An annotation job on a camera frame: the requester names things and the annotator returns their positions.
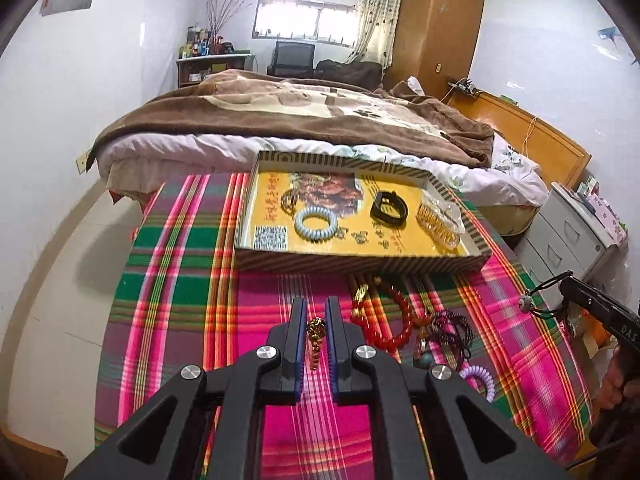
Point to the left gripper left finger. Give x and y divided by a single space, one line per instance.
269 375

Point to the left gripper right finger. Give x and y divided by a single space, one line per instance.
363 375

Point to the gold charm pendant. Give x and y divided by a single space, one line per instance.
316 331

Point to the black wristband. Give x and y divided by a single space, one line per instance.
389 208

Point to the person's right hand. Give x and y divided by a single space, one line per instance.
612 386

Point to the grey drawer cabinet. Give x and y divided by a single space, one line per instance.
566 236

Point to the pink green plaid tablecloth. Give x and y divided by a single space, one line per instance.
182 300

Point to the yellow mattress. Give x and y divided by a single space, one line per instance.
512 220

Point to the striped cardboard tray yellow inside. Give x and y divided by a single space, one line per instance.
310 213

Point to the wooden headboard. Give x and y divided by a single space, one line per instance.
560 158

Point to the clear glass bangle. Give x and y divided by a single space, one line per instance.
442 220

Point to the white floral bed sheet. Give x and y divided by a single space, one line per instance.
137 165

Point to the brown fleece blanket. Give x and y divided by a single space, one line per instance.
242 103

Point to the cluttered wooden desk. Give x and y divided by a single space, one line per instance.
205 54

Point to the wooden wardrobe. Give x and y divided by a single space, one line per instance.
435 42

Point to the window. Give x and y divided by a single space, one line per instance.
306 20

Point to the dried branch bouquet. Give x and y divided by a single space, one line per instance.
219 12

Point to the patterned curtain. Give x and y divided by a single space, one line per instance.
376 29

